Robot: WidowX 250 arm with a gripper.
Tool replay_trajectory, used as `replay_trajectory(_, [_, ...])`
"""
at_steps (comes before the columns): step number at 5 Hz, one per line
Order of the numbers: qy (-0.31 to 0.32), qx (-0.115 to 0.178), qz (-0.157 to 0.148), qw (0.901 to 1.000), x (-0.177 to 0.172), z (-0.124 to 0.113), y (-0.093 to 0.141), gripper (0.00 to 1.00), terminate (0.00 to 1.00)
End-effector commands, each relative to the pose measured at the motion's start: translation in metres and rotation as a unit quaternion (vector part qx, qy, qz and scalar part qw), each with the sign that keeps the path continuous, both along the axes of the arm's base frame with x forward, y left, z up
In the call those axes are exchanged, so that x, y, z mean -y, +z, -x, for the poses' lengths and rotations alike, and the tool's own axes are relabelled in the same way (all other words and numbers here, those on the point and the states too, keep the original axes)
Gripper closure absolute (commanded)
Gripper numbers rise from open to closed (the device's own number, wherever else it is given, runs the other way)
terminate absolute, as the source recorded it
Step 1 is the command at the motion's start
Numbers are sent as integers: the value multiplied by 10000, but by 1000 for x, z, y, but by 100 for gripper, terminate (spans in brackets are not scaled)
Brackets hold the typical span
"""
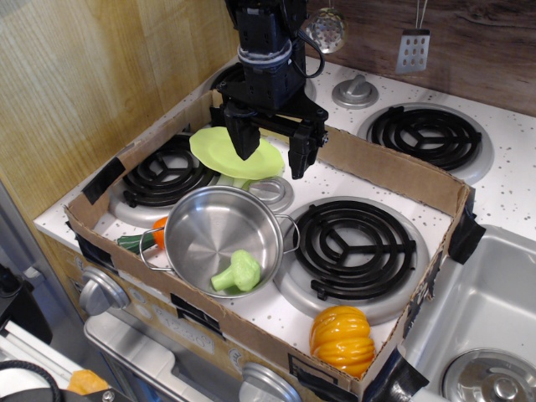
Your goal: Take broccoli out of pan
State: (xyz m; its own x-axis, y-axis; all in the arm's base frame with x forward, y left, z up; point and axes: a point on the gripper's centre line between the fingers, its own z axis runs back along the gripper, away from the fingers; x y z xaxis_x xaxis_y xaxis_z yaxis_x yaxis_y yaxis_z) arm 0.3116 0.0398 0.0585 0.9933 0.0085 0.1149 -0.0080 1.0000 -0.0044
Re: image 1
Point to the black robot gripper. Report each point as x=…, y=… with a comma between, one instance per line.
x=275, y=99

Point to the green toy broccoli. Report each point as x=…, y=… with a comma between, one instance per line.
x=242, y=273

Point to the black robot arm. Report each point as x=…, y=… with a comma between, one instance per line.
x=271, y=33

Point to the silver centre stove knob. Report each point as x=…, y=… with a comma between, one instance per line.
x=276, y=193

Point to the silver stove knob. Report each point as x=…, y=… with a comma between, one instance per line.
x=356, y=93
x=276, y=193

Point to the light green plastic plate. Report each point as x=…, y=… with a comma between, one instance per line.
x=214, y=149

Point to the silver stove top knob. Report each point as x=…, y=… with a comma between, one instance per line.
x=356, y=93

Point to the front left black burner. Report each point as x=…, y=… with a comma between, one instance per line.
x=151, y=189

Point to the hanging silver strainer ladle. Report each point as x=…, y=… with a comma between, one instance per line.
x=328, y=28

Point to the front right black burner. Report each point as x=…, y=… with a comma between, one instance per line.
x=349, y=251

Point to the orange toy carrot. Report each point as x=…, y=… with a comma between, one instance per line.
x=138, y=243

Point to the hanging silver slotted spatula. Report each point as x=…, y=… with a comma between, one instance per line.
x=414, y=45

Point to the back right black burner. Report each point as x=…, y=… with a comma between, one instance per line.
x=442, y=136

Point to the orange toy pumpkin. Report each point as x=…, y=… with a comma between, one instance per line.
x=340, y=337

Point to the brown cardboard fence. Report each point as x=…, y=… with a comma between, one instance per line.
x=376, y=165

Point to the silver left oven knob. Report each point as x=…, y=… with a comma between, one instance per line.
x=101, y=293

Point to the silver oven knob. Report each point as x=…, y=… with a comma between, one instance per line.
x=101, y=293
x=262, y=384

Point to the silver right oven knob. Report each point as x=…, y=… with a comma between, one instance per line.
x=262, y=384

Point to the grey toy sink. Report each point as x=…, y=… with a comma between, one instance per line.
x=488, y=302

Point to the black device at left edge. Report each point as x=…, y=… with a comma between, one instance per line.
x=18, y=305

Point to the orange object bottom left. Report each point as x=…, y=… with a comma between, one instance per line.
x=85, y=381

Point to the silver sink drain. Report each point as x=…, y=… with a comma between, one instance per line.
x=488, y=375

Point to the silver oven door handle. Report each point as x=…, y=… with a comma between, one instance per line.
x=150, y=369

